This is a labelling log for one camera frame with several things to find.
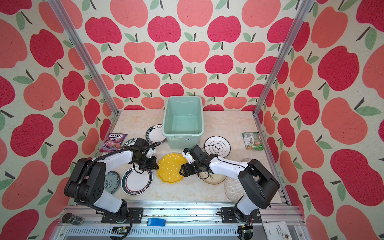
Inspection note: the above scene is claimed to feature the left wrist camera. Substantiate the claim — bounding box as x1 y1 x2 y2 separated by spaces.
146 148 157 159

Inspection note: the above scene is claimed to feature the yellow dotted scalloped plate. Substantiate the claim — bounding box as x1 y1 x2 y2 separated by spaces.
157 153 188 184

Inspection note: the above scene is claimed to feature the purple Fox's candy bag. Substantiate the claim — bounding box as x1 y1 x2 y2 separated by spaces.
100 133 127 153

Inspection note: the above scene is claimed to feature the white plate black flower outline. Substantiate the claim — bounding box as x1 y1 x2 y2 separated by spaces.
203 136 231 158

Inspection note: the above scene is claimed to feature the left aluminium frame post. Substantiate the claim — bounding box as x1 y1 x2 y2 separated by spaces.
48 0 120 118

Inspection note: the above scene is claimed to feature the blue rectangular box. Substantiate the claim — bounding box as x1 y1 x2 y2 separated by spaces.
147 218 166 228

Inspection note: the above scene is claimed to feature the right aluminium frame post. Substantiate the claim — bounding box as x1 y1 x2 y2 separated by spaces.
253 0 315 120

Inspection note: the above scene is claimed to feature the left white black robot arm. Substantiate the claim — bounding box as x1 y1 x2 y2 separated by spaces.
64 138 161 219

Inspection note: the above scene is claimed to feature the aluminium frame post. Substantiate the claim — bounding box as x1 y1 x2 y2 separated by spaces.
48 0 120 118
253 0 315 120

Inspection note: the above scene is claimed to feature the small teal patterned plate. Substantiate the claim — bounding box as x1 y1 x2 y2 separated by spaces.
104 171 121 194

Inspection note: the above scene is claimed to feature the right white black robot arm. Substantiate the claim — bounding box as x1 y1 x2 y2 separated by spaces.
180 145 280 222

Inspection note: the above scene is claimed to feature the clear textured glass plate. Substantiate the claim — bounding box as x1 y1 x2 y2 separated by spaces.
225 177 247 203

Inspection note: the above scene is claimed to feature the green snack packet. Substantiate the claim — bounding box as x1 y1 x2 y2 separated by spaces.
242 132 264 151

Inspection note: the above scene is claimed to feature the mint green plastic bin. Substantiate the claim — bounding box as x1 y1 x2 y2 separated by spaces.
162 96 205 150

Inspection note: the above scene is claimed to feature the green circuit board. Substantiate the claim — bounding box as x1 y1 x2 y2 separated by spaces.
111 227 129 235

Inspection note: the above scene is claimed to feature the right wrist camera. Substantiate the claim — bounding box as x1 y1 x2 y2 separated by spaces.
182 148 195 164

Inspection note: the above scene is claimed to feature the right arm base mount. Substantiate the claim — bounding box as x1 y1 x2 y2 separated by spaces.
216 207 262 225

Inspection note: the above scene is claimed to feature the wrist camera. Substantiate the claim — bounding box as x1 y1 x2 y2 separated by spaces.
146 148 157 159
182 148 195 164

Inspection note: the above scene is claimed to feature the cream plate with bamboo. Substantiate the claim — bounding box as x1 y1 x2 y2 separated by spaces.
199 172 227 185

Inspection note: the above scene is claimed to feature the aluminium front rail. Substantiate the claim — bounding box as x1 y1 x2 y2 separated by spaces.
49 201 310 240

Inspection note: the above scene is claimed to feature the white paper sheet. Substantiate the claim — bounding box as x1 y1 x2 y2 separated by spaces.
263 221 293 240

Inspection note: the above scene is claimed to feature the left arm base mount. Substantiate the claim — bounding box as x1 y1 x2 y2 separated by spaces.
101 207 144 224

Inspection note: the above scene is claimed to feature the large green rimmed white plate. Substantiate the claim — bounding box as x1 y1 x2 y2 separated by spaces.
121 168 153 196

